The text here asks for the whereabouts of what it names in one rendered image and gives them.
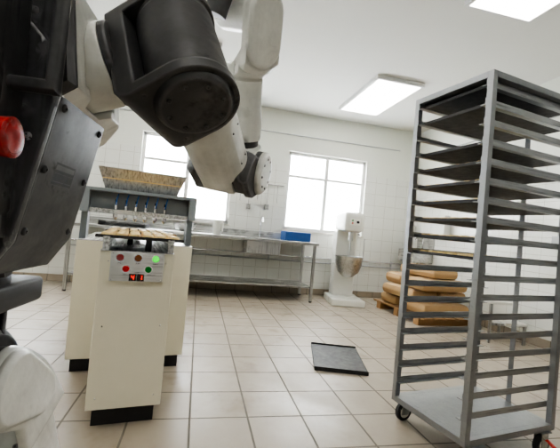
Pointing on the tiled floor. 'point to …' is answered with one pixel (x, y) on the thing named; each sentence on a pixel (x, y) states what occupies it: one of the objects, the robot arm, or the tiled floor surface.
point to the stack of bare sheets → (337, 359)
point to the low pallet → (424, 318)
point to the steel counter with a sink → (266, 245)
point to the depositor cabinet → (84, 302)
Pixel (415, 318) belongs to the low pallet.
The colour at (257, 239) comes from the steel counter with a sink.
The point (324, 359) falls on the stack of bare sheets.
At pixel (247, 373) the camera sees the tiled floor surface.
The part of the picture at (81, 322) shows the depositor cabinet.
